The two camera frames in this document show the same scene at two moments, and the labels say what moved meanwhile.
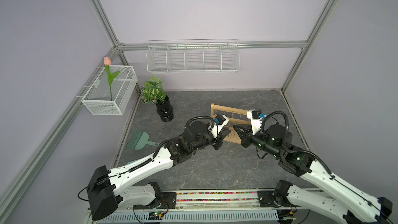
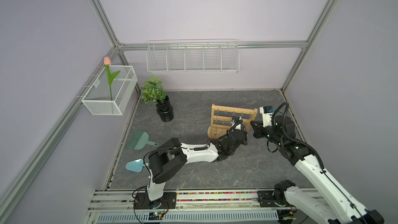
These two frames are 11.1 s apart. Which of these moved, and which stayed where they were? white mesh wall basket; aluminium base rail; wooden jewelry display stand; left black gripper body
Moved: left black gripper body
Stayed: wooden jewelry display stand; white mesh wall basket; aluminium base rail
